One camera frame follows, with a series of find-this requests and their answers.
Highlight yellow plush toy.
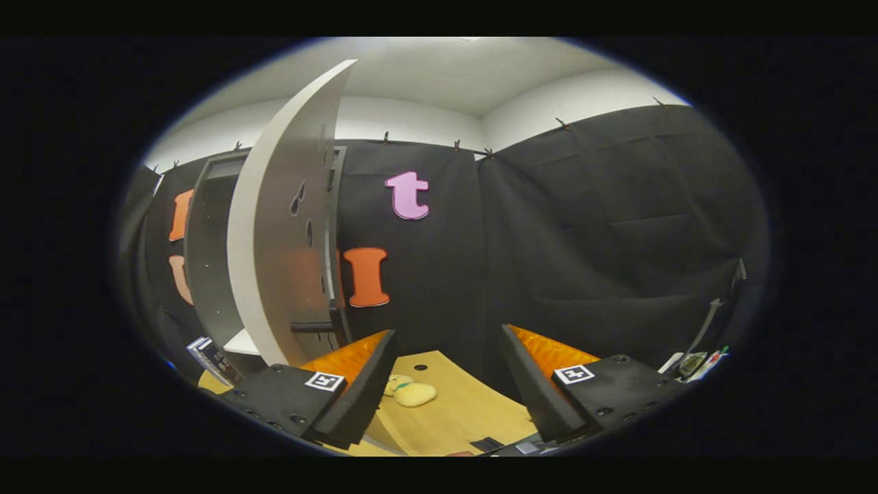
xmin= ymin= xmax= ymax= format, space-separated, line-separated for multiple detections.
xmin=383 ymin=374 xmax=438 ymax=408

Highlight black backdrop cloth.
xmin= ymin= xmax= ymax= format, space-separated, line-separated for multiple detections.
xmin=117 ymin=103 xmax=769 ymax=405

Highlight blue and white book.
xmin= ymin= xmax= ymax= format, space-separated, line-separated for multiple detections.
xmin=187 ymin=336 xmax=220 ymax=375

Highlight black strap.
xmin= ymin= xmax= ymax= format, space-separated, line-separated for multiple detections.
xmin=686 ymin=259 xmax=747 ymax=361

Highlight white cabinet door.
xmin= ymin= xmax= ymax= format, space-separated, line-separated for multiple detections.
xmin=226 ymin=59 xmax=359 ymax=368

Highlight grey cabinet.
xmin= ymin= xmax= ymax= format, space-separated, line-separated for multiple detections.
xmin=184 ymin=145 xmax=354 ymax=364

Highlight dark blue book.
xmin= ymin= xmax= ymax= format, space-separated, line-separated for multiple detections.
xmin=202 ymin=340 xmax=244 ymax=386

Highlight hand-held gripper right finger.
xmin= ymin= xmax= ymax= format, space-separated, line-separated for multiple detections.
xmin=501 ymin=324 xmax=687 ymax=445

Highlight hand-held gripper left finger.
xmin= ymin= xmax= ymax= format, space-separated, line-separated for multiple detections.
xmin=218 ymin=329 xmax=399 ymax=450

